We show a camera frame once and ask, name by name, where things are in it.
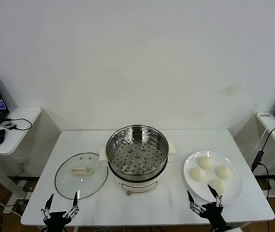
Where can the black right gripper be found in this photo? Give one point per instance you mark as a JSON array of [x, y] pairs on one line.
[[213, 215]]

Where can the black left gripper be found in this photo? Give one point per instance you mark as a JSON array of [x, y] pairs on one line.
[[55, 220]]

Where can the white steamed baozi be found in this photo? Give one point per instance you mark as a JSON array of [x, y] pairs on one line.
[[223, 172], [205, 162], [221, 186], [197, 174]]

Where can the steel perforated steamer basket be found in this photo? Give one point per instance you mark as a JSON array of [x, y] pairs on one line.
[[137, 157]]

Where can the white round plate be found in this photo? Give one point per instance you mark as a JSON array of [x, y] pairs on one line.
[[234, 188]]

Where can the white floor power strip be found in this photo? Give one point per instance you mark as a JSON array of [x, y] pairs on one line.
[[27, 187]]

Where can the cream electric cooker pot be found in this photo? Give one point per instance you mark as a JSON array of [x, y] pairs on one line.
[[137, 184]]

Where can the white side desk with mouse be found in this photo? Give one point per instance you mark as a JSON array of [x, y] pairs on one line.
[[19, 135]]

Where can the small black usb device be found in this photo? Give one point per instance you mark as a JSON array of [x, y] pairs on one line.
[[9, 125]]

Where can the small printed desk label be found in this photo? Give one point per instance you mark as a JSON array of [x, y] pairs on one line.
[[264, 115]]

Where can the white wall socket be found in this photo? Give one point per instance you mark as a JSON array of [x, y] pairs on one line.
[[23, 162]]

